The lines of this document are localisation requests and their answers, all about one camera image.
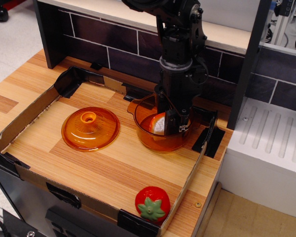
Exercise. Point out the cardboard fence with black tape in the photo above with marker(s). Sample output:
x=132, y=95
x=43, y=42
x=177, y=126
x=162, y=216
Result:
x=40, y=174

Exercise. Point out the orange transparent pot lid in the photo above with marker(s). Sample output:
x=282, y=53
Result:
x=90, y=129

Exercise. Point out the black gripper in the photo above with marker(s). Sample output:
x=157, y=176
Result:
x=175, y=92

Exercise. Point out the red toy strawberry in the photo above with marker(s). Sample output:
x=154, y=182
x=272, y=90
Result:
x=153, y=204

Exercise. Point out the dark grey right post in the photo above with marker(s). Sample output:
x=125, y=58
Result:
x=249, y=62

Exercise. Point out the white and orange toy sushi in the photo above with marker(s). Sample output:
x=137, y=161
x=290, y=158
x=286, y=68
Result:
x=157, y=124

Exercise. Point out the dark grey left post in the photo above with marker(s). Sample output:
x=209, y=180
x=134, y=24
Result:
x=51, y=33

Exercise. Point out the black caster wheel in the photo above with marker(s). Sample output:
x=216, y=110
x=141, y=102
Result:
x=3, y=14

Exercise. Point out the orange transparent pot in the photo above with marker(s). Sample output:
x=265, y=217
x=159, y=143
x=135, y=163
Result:
x=143, y=110

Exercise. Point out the white dish drainer block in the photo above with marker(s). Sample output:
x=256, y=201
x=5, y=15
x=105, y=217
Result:
x=260, y=160

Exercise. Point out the light wooden shelf board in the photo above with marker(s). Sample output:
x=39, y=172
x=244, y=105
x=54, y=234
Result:
x=218, y=36

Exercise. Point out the aluminium frame with cables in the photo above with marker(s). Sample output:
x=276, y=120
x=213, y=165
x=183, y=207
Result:
x=280, y=27

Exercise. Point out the dark grey post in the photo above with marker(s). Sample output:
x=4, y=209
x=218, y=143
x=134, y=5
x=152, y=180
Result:
x=249, y=62
x=51, y=33

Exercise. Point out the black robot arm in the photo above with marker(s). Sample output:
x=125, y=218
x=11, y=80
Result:
x=179, y=26

